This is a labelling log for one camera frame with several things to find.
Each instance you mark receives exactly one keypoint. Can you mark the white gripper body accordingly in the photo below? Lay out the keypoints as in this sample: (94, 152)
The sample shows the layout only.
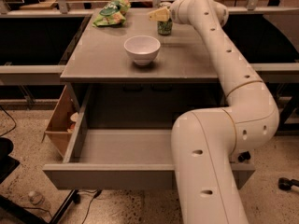
(175, 13)

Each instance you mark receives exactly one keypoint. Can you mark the black drawer rail bar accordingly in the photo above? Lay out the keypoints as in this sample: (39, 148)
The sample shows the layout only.
(244, 156)

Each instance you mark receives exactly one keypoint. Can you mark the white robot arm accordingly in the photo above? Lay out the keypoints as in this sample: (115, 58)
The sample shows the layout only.
(202, 140)

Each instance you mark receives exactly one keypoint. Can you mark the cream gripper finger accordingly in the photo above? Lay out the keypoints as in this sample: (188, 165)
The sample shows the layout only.
(160, 14)

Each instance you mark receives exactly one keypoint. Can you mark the cardboard box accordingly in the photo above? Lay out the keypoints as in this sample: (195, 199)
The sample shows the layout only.
(60, 124)

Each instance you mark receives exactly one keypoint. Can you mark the grey open top drawer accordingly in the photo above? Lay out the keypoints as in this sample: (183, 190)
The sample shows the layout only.
(122, 139)

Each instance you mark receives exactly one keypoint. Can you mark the black caster wheel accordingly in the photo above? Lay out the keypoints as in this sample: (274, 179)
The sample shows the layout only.
(286, 184)

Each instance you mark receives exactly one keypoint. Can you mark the green soda can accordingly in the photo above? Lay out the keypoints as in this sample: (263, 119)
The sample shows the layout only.
(164, 27)

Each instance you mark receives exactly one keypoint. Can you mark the black chair base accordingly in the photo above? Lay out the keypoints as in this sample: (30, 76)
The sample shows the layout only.
(16, 183)

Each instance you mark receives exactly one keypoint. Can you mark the grey cabinet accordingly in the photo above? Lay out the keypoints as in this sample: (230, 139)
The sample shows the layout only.
(133, 78)

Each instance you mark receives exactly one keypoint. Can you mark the white bowl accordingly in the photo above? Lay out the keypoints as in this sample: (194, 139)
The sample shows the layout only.
(142, 49)

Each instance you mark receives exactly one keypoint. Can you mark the green chip bag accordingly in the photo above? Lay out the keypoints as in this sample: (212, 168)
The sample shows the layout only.
(112, 14)

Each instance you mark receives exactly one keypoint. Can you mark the clear plastic bottle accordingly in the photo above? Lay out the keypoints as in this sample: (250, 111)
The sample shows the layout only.
(37, 201)

